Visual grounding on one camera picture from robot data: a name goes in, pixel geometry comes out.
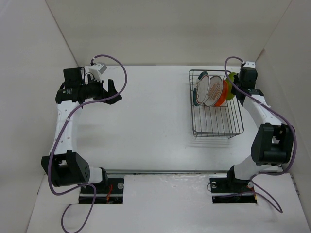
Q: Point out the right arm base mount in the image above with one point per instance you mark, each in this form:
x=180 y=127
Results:
x=225 y=191

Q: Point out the black wire dish rack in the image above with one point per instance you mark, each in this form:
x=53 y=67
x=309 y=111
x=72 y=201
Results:
x=214 y=121

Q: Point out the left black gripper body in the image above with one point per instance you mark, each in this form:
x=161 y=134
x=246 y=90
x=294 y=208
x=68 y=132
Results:
x=94 y=89

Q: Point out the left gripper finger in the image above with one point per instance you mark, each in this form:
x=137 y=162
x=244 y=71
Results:
x=114 y=100
x=111 y=88

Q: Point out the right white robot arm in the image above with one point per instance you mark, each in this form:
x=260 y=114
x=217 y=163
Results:
x=274 y=140

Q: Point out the white plate blue rim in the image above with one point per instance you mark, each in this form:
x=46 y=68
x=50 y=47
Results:
x=201 y=89

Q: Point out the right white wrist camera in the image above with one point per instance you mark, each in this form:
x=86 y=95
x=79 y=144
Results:
x=248 y=64

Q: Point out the white plate orange sunburst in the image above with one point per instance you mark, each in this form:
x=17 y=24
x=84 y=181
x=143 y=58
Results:
x=215 y=90

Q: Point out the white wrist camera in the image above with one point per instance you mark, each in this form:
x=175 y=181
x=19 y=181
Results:
x=97 y=70
x=248 y=64

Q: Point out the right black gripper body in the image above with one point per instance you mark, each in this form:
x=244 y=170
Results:
x=236 y=82

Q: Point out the green plastic plate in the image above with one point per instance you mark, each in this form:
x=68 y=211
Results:
x=231 y=77

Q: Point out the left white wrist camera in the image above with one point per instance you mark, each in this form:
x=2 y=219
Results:
x=97 y=70

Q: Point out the orange plastic plate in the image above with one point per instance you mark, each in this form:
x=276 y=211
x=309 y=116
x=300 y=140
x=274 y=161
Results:
x=223 y=95

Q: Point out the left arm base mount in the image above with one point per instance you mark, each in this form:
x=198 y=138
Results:
x=111 y=193

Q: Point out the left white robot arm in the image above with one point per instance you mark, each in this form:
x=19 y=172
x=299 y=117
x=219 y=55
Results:
x=64 y=165

